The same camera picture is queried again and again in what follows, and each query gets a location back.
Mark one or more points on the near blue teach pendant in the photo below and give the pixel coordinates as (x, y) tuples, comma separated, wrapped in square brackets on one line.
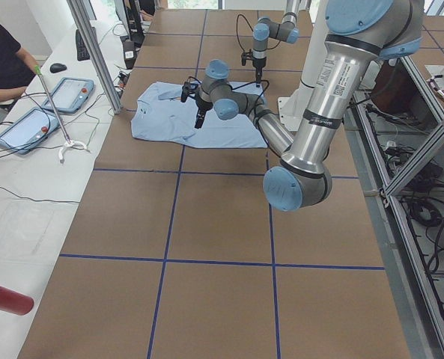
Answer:
[(27, 132)]

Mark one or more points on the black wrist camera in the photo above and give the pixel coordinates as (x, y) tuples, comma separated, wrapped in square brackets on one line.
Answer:
[(189, 90), (245, 57)]

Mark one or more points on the aluminium frame rack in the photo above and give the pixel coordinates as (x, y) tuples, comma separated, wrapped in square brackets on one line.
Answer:
[(401, 118)]

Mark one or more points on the black power adapter box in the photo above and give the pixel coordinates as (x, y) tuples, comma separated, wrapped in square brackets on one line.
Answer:
[(129, 54)]

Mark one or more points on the red cylinder bottle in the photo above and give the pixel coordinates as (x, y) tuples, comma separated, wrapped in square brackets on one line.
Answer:
[(15, 302)]

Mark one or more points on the aluminium frame post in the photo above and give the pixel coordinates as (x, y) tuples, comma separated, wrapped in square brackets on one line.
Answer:
[(81, 18)]

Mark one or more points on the person in black shirt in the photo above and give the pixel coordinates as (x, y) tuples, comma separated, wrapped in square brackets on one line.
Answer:
[(17, 67)]

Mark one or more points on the black keyboard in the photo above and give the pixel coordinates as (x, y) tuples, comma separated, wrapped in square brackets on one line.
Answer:
[(82, 53)]

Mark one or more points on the light blue t-shirt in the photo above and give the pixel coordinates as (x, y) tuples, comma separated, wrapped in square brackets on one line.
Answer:
[(161, 116)]

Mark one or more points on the silver reacher grabber stick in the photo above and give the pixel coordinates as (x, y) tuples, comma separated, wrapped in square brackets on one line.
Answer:
[(69, 143)]

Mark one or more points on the black computer mouse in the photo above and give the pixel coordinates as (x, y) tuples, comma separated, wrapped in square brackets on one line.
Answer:
[(57, 67)]

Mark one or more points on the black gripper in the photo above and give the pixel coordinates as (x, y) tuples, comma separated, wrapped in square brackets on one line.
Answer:
[(257, 66), (201, 107)]

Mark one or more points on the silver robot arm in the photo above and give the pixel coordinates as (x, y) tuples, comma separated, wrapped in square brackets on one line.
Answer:
[(358, 32), (265, 29)]

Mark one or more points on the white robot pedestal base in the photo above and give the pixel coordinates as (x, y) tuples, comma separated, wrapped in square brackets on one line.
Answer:
[(291, 108)]

